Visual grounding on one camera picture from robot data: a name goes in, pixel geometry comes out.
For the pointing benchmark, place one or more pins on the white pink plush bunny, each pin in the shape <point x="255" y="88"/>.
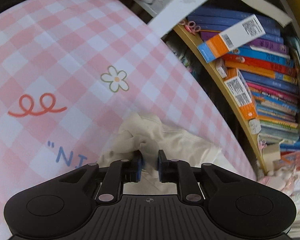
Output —
<point x="277" y="180"/>

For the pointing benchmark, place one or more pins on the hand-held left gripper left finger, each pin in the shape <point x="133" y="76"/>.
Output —
<point x="139" y="165"/>

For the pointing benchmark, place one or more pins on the flat white orange box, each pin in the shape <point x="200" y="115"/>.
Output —
<point x="241" y="95"/>

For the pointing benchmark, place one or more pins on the row of colourful books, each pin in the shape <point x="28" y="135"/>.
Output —
<point x="272" y="80"/>

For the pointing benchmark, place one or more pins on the pink scissors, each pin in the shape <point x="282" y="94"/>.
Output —
<point x="191" y="26"/>

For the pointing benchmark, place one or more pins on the wooden white bookshelf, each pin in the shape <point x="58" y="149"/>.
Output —
<point x="187" y="40"/>

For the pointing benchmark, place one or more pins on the tall white orange box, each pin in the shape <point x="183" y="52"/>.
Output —
<point x="230" y="38"/>

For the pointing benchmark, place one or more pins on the small beige cardboard box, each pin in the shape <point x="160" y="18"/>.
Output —
<point x="271" y="153"/>

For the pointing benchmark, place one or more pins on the grey leaning book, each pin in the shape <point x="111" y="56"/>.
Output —
<point x="262" y="2"/>

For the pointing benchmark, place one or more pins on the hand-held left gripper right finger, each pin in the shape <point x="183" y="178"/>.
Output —
<point x="160" y="165"/>

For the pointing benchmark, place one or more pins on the pink checked printed desk mat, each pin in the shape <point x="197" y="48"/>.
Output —
<point x="65" y="55"/>

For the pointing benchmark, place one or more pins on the cream T-shirt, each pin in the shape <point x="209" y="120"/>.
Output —
<point x="180" y="145"/>

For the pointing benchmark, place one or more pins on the small white case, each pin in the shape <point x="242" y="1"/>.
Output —
<point x="255" y="126"/>

